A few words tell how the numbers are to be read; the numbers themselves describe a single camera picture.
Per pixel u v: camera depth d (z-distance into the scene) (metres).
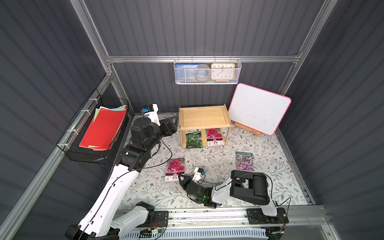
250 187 0.51
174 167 0.89
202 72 0.88
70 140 0.61
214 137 1.03
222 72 0.88
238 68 0.86
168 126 0.57
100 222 0.37
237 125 1.08
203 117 0.90
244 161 0.93
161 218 0.73
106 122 0.73
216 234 0.77
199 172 0.81
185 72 0.84
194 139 1.02
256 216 0.74
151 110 0.56
